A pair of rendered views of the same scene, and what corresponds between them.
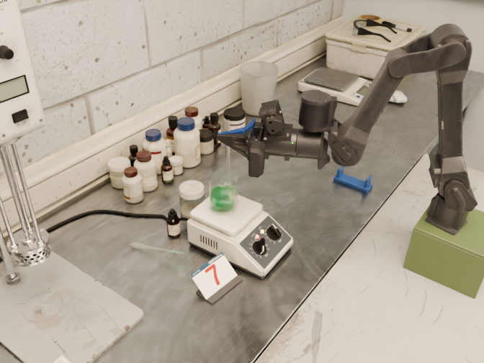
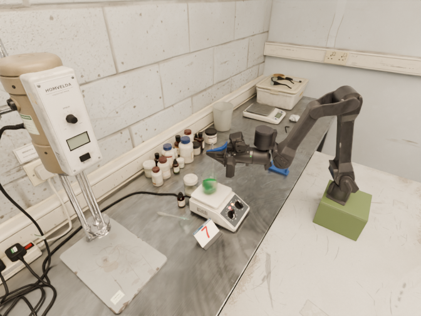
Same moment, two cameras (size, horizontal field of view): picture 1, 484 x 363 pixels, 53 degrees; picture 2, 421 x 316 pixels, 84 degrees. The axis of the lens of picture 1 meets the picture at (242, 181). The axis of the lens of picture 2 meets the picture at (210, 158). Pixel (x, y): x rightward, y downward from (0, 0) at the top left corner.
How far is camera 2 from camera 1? 0.19 m
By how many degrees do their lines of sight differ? 1
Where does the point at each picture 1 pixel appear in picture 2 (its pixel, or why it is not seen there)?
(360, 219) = (285, 192)
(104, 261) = (142, 224)
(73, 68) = (121, 112)
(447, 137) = (343, 152)
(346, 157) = (282, 164)
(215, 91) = (200, 119)
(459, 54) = (354, 105)
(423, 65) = (332, 111)
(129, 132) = (153, 145)
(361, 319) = (293, 257)
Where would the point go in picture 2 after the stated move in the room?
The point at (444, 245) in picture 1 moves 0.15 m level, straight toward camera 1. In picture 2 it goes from (338, 212) to (334, 246)
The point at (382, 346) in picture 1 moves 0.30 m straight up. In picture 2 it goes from (307, 275) to (337, 207)
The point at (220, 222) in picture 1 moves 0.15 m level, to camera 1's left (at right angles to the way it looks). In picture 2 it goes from (208, 200) to (166, 201)
